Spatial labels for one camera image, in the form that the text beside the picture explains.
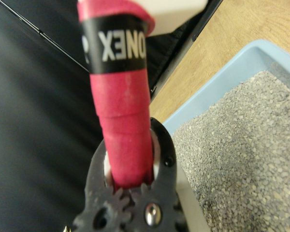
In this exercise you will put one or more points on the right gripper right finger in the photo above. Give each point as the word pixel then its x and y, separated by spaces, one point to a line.
pixel 166 183

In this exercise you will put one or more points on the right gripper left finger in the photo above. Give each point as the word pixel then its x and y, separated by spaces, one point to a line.
pixel 95 193

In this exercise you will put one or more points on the blue litter tray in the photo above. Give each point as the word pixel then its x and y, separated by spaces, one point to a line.
pixel 232 157

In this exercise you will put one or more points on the black curtain stand pole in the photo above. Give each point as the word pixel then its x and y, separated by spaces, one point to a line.
pixel 39 31

